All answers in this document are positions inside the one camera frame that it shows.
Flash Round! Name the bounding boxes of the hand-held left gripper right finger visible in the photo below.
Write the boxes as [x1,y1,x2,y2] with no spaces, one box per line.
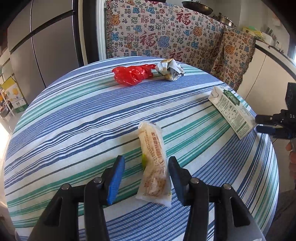
[168,156,265,241]

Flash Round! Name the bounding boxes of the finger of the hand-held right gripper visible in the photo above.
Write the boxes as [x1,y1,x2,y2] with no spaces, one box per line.
[255,114,278,125]
[256,125,278,136]

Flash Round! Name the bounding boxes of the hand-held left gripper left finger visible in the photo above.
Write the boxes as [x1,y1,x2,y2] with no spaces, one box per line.
[28,155,126,241]

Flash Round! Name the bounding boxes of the white bread packet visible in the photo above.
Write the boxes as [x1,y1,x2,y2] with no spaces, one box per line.
[135,121,173,208]

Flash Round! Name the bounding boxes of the green and white milk carton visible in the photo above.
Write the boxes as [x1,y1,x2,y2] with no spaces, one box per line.
[208,85,257,140]

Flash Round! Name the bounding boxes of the person's right hand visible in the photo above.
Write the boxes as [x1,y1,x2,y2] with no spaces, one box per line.
[285,139,296,184]

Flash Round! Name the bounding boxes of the white kitchen cabinet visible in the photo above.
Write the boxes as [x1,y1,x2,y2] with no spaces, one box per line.
[236,39,296,112]

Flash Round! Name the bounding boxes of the white utensil holder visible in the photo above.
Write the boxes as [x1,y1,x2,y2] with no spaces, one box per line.
[264,28,278,47]

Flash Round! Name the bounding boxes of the yellow green plastic bags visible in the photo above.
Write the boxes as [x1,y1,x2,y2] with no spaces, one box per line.
[242,27,264,39]

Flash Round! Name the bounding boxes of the metal pot with lid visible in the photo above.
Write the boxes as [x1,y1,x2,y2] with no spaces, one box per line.
[211,13,235,29]

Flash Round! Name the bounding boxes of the crumpled silver snack wrapper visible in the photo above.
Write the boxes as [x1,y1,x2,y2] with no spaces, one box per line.
[154,59,185,81]

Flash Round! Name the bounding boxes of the red plastic bag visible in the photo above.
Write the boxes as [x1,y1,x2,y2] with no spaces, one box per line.
[112,64,157,87]

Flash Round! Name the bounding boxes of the dark wok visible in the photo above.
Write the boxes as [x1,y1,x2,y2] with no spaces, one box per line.
[182,0,213,15]

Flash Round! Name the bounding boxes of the green and white cardboard box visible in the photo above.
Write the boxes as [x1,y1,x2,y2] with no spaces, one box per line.
[1,77,29,113]

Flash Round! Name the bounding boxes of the large printed blanket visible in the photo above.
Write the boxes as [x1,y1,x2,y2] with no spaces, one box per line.
[105,0,226,70]

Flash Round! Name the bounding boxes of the grey refrigerator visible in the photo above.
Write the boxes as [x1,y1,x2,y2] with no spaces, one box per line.
[7,0,85,105]

